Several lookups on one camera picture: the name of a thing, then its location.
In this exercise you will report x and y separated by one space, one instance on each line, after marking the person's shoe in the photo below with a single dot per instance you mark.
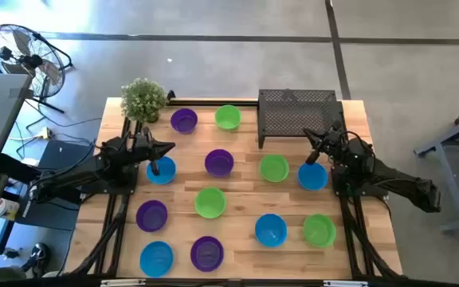
38 253

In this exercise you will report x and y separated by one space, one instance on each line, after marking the small potted green plant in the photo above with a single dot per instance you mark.
143 99

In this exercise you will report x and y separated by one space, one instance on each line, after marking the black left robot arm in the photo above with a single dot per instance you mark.
78 171

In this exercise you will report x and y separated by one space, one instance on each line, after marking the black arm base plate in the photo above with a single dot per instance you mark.
128 187
349 192

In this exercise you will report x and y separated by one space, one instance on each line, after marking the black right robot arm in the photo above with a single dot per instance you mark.
393 179

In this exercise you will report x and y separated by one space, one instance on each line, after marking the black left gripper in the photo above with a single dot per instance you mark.
146 147

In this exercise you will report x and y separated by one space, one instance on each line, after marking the small black clamp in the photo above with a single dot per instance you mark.
171 95

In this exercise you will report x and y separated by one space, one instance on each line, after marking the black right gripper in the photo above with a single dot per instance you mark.
333 141

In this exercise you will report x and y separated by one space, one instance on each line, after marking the black aluminium side frame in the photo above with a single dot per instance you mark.
118 203
351 223

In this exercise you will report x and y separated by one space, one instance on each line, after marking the purple plastic mini bowl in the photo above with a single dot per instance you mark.
219 162
207 253
151 215
184 120

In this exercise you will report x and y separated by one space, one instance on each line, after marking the black aluminium frame rail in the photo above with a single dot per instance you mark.
277 284
213 102

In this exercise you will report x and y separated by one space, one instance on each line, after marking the white frame bracket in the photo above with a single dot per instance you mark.
345 283
122 282

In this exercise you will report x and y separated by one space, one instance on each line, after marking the white jar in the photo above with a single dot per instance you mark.
7 209

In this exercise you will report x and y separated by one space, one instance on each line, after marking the black caster wheel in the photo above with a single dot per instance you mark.
11 253

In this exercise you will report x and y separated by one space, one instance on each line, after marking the black perforated metal shelf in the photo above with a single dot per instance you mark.
293 115

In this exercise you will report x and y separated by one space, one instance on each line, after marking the black desk beam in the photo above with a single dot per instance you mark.
14 169

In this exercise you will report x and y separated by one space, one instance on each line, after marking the black floor fan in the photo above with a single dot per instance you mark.
30 60

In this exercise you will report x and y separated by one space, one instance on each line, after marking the white power strip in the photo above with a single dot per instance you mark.
45 132

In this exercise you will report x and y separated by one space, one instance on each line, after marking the green plastic mini bowl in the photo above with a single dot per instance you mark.
228 117
210 202
274 168
319 230

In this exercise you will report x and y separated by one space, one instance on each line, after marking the black computer tower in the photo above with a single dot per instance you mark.
54 215

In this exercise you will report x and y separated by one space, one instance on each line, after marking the blue plastic mini bowl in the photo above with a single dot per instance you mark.
156 258
314 178
270 230
166 172

